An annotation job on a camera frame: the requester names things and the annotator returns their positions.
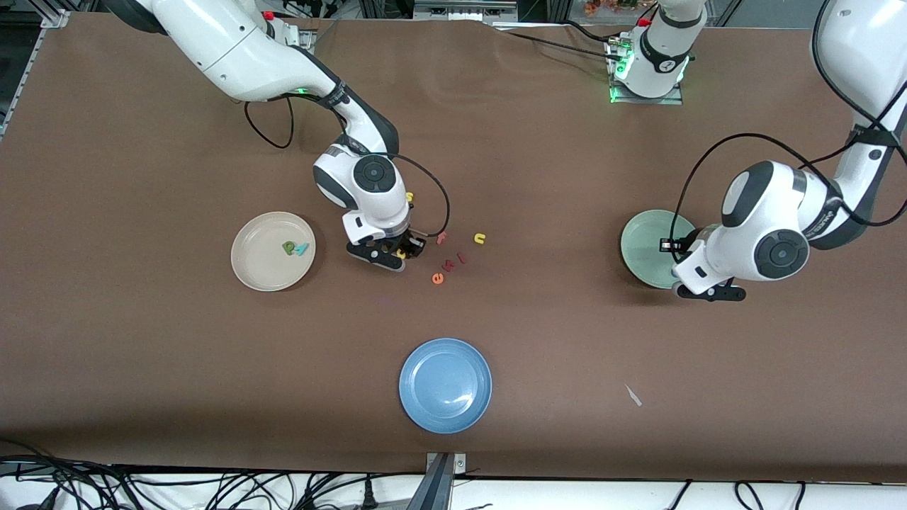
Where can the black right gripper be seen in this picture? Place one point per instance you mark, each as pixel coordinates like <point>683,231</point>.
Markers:
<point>405,244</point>

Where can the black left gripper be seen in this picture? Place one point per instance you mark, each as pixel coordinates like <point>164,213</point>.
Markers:
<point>682,246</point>

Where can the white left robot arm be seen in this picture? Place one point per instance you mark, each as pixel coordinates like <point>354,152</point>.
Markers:
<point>772,212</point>

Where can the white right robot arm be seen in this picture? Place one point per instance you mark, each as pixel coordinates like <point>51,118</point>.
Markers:
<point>241,49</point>

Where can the green plate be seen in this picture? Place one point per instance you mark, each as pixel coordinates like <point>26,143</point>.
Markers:
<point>641,248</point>

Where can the blue plate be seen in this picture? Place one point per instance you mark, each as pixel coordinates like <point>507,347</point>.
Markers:
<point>445,385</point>

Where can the beige brown plate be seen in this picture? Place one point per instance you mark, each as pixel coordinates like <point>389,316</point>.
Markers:
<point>266,265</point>

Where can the white paper scrap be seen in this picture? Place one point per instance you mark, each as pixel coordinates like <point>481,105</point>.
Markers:
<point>633,395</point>

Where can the black equipment box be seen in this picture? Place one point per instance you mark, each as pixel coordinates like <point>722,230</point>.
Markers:
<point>464,10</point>

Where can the orange leafy decoration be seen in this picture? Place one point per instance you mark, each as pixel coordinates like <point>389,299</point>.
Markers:
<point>602,7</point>

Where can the black power plug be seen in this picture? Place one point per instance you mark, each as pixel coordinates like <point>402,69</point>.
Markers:
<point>368,497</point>

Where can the brown table cover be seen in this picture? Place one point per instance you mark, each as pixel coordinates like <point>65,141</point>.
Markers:
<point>142,354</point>

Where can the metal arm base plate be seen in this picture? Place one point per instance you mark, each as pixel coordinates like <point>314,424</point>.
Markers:
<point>638,100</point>
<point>305,39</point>

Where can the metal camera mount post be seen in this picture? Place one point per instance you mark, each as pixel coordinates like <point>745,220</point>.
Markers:
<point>439,482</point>

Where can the aluminium frame profile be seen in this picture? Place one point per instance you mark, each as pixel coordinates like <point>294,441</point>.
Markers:
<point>53,18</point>

